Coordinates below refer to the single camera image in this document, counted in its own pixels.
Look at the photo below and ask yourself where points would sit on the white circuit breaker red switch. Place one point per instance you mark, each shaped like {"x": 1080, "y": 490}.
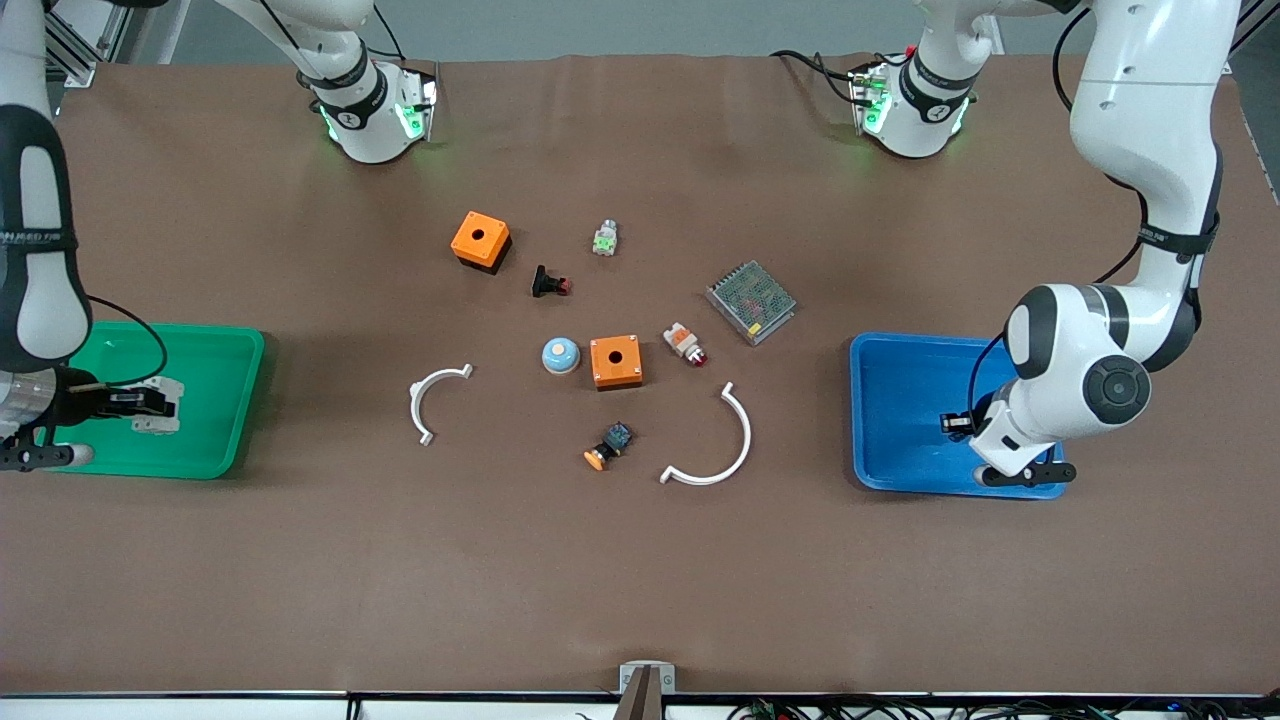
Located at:
{"x": 160, "y": 426}

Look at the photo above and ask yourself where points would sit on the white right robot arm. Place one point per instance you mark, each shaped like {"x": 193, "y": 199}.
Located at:
{"x": 40, "y": 250}

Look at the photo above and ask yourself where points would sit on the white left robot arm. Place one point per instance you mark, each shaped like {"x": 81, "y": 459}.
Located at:
{"x": 1150, "y": 120}

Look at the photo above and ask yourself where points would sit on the blue plastic tray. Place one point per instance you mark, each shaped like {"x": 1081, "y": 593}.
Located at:
{"x": 900, "y": 420}

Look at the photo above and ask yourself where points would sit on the green plastic tray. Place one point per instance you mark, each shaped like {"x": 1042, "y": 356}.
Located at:
{"x": 210, "y": 420}

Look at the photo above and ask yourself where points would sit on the metal mesh power supply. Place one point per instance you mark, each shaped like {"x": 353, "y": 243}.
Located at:
{"x": 750, "y": 300}

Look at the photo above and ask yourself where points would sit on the red indicator lamp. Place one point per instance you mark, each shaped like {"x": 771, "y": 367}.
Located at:
{"x": 680, "y": 340}

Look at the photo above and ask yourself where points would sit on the orange push button box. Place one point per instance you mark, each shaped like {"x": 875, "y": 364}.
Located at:
{"x": 465, "y": 248}
{"x": 630, "y": 370}

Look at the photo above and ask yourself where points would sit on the yellow mushroom push button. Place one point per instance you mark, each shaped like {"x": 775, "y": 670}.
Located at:
{"x": 597, "y": 459}

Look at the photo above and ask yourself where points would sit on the blue dome buzzer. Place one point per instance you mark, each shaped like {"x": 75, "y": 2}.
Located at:
{"x": 560, "y": 358}

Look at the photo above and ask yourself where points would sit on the black square push button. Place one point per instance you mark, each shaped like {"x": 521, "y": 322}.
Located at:
{"x": 541, "y": 281}

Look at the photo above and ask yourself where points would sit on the aluminium frame profile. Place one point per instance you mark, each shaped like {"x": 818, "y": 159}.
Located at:
{"x": 75, "y": 45}

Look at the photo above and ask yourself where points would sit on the grey metal mount bracket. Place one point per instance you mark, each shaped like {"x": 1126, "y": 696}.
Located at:
{"x": 665, "y": 678}

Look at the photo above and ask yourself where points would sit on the grey switch green top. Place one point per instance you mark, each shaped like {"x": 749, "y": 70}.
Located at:
{"x": 604, "y": 240}

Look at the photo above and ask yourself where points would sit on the brown post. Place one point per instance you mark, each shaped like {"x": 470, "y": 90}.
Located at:
{"x": 640, "y": 702}

